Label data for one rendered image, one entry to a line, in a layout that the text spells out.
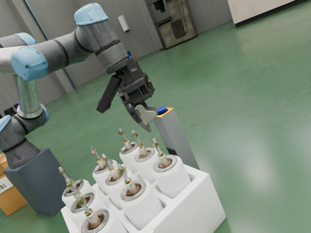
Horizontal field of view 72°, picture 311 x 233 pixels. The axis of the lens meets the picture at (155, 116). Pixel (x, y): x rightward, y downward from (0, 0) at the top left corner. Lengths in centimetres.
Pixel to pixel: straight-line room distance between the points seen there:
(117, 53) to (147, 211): 41
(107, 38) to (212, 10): 747
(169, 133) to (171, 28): 648
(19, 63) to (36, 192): 79
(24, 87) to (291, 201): 108
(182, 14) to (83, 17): 655
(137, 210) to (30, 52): 45
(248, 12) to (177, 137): 453
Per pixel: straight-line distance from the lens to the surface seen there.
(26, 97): 115
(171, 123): 84
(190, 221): 67
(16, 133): 124
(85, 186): 79
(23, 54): 58
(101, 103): 62
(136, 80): 58
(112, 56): 57
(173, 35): 722
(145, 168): 72
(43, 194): 127
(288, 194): 82
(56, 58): 60
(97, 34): 58
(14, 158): 126
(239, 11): 524
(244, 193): 84
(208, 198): 69
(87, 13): 59
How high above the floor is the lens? 59
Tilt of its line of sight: 19 degrees down
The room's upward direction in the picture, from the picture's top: 25 degrees counter-clockwise
